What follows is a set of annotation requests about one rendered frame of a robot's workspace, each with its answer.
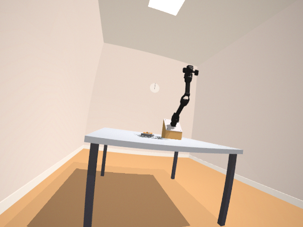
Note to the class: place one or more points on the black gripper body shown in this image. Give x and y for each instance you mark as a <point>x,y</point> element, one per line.
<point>195,72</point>

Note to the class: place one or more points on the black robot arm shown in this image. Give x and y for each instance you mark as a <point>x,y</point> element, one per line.
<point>183,102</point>

